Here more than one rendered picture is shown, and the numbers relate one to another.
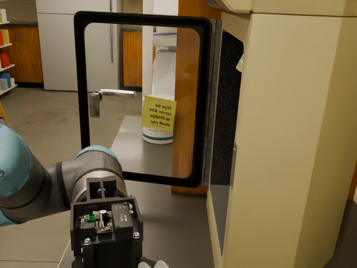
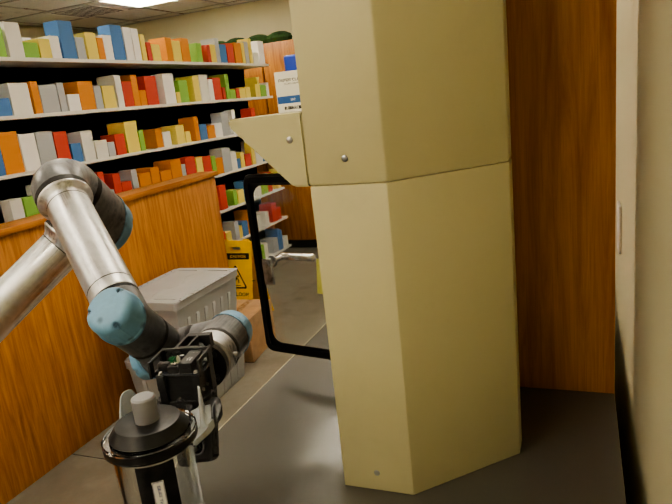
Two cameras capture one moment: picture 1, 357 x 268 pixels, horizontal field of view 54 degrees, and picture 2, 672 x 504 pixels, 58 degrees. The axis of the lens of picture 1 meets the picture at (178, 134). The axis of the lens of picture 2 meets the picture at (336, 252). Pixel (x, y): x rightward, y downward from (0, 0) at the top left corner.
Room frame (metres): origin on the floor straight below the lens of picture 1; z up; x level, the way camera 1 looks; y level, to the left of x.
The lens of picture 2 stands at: (-0.30, -0.44, 1.52)
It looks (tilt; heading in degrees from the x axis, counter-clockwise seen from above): 14 degrees down; 24
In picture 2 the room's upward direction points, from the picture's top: 6 degrees counter-clockwise
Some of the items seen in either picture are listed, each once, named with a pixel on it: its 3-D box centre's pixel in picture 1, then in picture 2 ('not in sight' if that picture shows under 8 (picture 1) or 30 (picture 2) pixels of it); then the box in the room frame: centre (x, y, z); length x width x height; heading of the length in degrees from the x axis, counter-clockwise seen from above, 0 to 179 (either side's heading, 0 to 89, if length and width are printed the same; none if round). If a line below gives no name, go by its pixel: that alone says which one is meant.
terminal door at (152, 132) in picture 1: (141, 104); (313, 268); (0.79, 0.09, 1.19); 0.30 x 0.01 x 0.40; 81
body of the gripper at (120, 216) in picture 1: (104, 232); (191, 375); (0.34, 0.08, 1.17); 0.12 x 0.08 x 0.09; 16
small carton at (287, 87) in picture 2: not in sight; (296, 91); (0.57, -0.02, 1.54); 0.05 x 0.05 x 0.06; 9
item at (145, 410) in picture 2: not in sight; (147, 421); (0.20, 0.04, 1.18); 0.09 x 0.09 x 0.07
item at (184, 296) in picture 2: not in sight; (182, 311); (2.24, 1.62, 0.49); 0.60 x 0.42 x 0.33; 1
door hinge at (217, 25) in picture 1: (210, 111); not in sight; (0.76, -0.07, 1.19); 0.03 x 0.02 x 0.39; 1
